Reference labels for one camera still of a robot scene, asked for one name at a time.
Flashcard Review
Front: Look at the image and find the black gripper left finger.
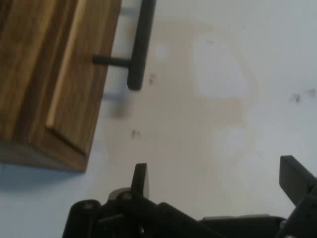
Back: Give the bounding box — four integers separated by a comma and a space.
61, 163, 216, 238

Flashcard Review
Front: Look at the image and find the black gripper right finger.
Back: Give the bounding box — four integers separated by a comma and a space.
279, 155, 317, 238

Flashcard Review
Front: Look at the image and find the light wooden drawer front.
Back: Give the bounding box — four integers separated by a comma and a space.
46, 0, 122, 157

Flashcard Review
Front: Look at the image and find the brown wooden drawer box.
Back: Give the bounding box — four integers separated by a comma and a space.
0, 0, 122, 173

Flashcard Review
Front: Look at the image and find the black bar drawer handle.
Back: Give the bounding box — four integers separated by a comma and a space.
93, 0, 157, 91

